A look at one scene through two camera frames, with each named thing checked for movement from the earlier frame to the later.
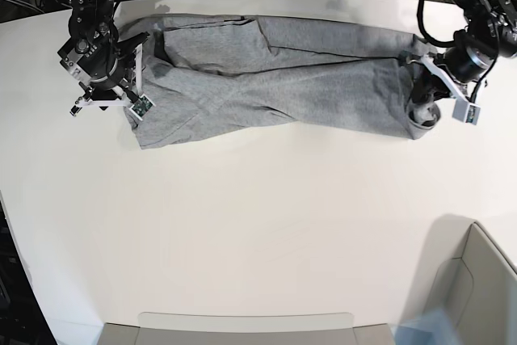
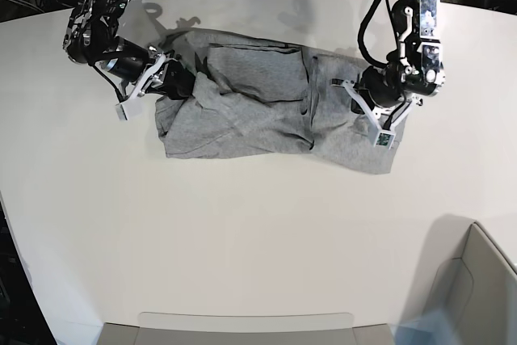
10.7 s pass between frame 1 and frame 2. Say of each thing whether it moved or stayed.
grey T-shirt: moved
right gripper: moved
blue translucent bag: stayed
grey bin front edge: stayed
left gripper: moved
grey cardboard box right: stayed
